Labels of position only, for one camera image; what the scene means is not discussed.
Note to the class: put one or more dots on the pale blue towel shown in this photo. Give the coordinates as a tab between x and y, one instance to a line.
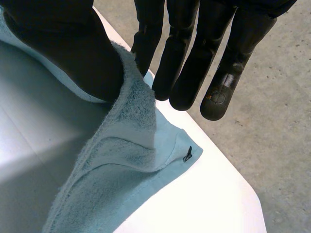
116	157

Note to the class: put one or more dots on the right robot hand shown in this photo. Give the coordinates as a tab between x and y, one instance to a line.
73	48

